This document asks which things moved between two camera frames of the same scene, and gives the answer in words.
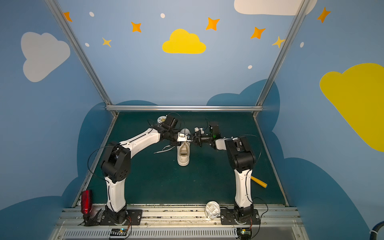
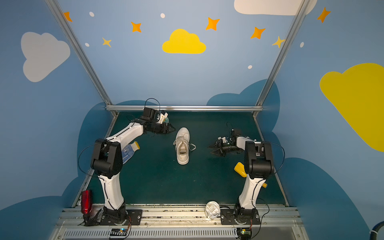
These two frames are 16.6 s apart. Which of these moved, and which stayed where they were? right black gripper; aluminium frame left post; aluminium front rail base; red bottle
Moved: right black gripper
Stayed: aluminium front rail base; red bottle; aluminium frame left post
